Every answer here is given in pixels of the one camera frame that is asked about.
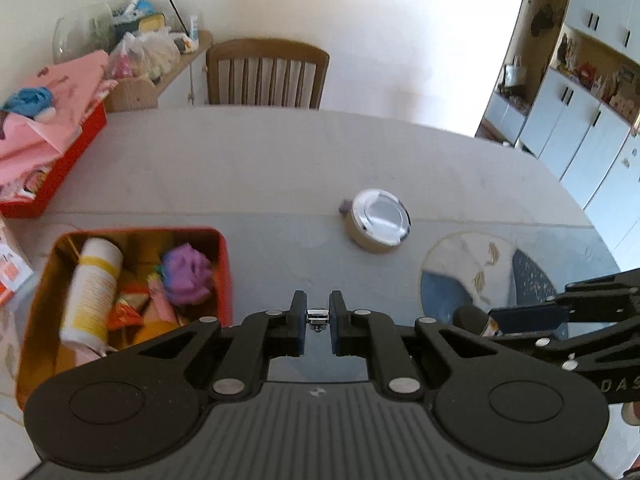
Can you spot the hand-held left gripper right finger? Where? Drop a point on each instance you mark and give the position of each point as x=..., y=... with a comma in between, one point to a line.
x=336, y=327

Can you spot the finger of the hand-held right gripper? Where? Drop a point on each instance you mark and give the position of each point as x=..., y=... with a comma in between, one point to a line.
x=555, y=347
x=525, y=317

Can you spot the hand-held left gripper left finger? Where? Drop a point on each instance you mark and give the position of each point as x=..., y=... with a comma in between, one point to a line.
x=299, y=327

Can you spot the small metal clip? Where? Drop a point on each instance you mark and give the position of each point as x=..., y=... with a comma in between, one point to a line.
x=317, y=315

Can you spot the round blue patterned plate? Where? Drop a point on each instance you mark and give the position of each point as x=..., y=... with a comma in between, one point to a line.
x=465, y=260

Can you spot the small pink tube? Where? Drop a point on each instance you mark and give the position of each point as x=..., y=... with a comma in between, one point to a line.
x=161, y=302

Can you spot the red tin box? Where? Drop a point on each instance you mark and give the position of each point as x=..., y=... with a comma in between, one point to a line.
x=137, y=242

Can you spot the round lidded jar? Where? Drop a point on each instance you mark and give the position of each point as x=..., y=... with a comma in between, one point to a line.
x=380, y=220

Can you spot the orange snack packet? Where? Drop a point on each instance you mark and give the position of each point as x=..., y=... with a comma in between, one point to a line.
x=125, y=312

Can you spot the low pale cabinet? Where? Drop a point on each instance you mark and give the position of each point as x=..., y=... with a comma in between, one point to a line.
x=502, y=117

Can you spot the white wardrobe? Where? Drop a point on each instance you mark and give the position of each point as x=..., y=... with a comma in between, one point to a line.
x=590, y=125

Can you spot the white lotion bottle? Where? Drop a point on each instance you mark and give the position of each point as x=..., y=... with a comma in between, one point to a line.
x=92, y=290

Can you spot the white bag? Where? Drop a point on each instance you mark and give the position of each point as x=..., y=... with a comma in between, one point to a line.
x=513, y=74

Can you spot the wooden chair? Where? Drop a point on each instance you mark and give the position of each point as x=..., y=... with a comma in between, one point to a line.
x=265, y=75

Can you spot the white sideboard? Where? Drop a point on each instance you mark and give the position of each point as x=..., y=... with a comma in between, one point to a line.
x=180, y=80

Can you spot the large red box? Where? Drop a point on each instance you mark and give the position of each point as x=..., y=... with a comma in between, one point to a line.
x=65, y=170

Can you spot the orange and white carton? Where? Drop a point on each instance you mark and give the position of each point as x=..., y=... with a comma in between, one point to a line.
x=12, y=265

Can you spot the clear plastic bag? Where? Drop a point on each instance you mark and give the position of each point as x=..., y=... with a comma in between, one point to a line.
x=150, y=55

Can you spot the pink cloth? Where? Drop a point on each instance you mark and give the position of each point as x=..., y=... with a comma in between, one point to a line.
x=60, y=90

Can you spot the thin black stick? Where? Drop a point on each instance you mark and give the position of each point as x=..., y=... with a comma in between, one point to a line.
x=176, y=12

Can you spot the yellow box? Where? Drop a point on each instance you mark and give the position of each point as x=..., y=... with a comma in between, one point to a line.
x=151, y=22

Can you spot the blue plush toy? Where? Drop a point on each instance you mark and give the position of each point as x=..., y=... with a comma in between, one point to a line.
x=30, y=102

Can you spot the blue and white packet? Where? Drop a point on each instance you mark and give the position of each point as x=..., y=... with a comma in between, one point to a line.
x=140, y=10

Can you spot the glass vase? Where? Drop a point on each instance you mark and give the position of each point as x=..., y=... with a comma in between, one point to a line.
x=80, y=35

